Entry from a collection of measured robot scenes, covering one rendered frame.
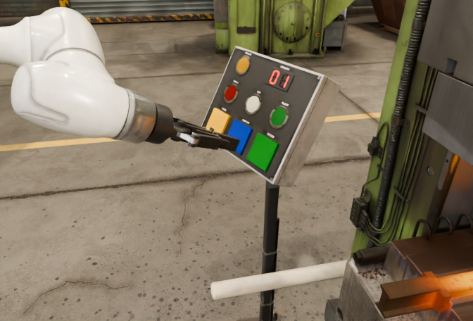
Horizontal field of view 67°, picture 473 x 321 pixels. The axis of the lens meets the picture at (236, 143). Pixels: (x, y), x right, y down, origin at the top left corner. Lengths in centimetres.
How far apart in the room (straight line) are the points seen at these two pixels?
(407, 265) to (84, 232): 190
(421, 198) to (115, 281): 152
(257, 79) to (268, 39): 443
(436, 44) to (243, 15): 486
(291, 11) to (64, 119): 488
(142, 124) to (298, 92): 40
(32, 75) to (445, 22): 57
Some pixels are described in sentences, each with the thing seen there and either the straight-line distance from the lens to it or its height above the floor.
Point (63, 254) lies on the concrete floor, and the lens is 222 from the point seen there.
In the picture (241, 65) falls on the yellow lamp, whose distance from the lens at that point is 103.
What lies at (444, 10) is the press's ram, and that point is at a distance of 58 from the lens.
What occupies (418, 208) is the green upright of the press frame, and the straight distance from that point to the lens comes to 90.
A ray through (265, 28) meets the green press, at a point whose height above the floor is 43.
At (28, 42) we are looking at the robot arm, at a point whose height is 132.
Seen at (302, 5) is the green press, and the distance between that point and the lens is 538.
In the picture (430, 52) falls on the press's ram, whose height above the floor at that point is 132.
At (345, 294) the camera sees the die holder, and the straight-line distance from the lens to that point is 82.
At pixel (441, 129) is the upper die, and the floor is 123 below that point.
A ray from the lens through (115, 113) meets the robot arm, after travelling 60.
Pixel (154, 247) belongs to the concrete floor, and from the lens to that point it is 210.
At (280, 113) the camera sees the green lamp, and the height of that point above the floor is 110.
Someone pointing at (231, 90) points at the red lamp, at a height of 110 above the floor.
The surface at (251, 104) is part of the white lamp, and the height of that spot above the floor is 109.
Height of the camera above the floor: 146
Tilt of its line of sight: 29 degrees down
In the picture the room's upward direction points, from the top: straight up
